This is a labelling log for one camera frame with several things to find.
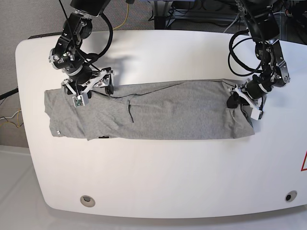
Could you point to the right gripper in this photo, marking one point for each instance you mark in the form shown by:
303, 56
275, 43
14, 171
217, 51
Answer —
86, 79

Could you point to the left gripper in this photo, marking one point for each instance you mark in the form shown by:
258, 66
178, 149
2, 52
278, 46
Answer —
254, 89

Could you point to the grey T-shirt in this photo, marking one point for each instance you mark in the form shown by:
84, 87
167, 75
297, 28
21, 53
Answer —
175, 110

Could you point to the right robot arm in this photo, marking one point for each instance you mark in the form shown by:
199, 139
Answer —
67, 55

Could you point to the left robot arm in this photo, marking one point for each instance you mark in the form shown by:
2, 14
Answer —
272, 70

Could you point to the black table leg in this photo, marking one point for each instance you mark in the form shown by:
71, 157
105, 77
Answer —
160, 10

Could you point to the left table grommet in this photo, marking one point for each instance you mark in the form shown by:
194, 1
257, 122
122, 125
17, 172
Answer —
87, 201

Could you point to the table grommet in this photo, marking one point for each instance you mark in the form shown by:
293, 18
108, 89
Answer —
291, 196
87, 201

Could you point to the right table grommet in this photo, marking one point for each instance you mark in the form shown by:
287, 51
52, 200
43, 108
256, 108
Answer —
291, 196

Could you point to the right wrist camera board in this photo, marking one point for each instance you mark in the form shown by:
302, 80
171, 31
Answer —
80, 100

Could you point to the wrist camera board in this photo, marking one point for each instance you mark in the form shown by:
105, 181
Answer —
256, 114
80, 100

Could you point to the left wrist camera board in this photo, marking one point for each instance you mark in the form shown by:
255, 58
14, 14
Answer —
256, 114

